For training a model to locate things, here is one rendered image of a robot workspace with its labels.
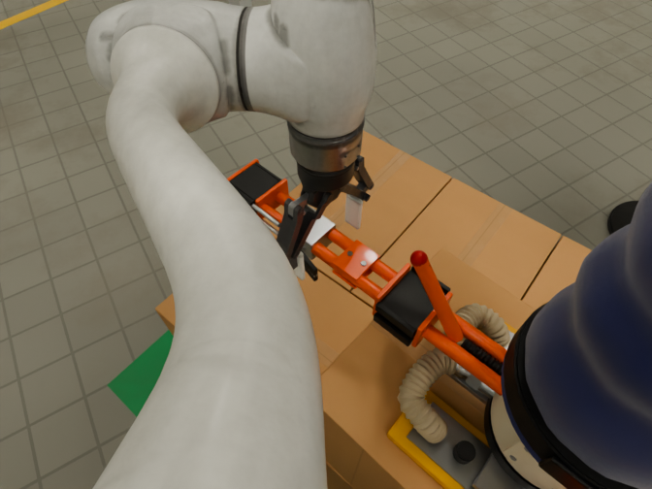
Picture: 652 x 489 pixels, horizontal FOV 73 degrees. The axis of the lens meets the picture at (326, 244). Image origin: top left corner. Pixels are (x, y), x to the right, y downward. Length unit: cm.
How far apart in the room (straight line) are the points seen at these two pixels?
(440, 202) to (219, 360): 141
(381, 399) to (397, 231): 77
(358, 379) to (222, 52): 54
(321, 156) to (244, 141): 207
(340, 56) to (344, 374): 52
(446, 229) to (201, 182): 126
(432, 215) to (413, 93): 153
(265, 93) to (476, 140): 227
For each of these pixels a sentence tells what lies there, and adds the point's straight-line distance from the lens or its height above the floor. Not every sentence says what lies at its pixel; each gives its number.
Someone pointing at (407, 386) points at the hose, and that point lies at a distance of 69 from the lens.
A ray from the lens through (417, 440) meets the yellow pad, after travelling 73.
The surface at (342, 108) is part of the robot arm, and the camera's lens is 47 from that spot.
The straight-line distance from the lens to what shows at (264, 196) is 78.
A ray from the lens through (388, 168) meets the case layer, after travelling 162.
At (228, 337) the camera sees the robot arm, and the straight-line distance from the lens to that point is 17.
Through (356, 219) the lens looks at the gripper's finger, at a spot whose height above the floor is 110.
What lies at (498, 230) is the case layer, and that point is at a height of 54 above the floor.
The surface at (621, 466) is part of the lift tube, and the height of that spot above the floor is 126.
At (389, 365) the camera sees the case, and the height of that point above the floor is 95.
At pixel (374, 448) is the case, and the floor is 95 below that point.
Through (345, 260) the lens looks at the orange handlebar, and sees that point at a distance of 71.
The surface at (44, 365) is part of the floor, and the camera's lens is 210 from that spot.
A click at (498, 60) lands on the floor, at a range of 337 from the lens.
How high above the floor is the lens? 167
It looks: 55 degrees down
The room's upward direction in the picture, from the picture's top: straight up
